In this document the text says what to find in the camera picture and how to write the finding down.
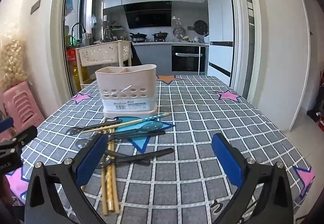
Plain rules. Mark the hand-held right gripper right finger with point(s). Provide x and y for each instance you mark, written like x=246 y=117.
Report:
x=227 y=160

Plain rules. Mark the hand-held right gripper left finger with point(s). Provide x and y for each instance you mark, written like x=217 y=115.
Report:
x=92 y=158

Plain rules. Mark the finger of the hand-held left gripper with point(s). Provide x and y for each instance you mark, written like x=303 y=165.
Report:
x=6 y=124
x=25 y=135

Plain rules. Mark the yellow patterned wooden chopstick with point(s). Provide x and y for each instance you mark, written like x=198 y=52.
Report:
x=113 y=175
x=109 y=188

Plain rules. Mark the plain wooden chopstick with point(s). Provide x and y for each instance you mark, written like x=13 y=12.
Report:
x=116 y=198
x=103 y=188

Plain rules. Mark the blue dotted chopstick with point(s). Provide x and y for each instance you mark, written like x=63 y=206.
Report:
x=141 y=120

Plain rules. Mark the beige plastic utensil holder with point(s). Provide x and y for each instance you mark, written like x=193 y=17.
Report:
x=126 y=82

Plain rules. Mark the pink plastic stool stack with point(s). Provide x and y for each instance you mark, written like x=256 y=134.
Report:
x=21 y=106

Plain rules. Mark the grey checked star tablecloth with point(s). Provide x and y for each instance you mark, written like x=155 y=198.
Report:
x=192 y=117

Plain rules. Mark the clear bag of pale beans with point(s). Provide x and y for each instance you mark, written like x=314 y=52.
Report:
x=11 y=61

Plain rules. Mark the yellow cooking oil bottle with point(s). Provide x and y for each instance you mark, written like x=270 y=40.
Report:
x=77 y=74

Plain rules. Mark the beige plastic trolley cart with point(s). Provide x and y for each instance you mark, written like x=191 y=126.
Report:
x=101 y=55

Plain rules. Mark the black and red clutter pile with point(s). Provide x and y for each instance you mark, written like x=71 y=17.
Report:
x=317 y=107

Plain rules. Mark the green bottle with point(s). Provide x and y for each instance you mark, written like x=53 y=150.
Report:
x=74 y=41

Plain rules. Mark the black built-in oven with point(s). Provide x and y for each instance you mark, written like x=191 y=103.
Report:
x=187 y=60

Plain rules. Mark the black cloth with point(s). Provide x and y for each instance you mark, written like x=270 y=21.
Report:
x=136 y=55

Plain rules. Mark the kitchen faucet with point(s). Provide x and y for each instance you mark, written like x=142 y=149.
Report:
x=76 y=27

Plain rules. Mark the grey kitchen counter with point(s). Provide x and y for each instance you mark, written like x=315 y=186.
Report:
x=157 y=54

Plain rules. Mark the black wok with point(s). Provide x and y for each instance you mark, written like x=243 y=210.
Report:
x=138 y=35

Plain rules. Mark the hanging plastic bag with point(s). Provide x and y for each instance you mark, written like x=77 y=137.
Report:
x=93 y=20

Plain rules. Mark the round black hanging pan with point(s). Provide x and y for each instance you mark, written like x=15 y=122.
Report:
x=201 y=26

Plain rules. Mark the white refrigerator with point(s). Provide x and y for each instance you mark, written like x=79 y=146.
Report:
x=219 y=23

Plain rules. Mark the round metal steamer rack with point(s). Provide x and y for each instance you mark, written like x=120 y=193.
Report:
x=179 y=31

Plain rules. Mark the black cooking pot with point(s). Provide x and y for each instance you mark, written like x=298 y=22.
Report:
x=160 y=35

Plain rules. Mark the black range hood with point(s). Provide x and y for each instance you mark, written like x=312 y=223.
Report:
x=149 y=16

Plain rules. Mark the grey wall panel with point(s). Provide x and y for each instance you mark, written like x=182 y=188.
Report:
x=35 y=7

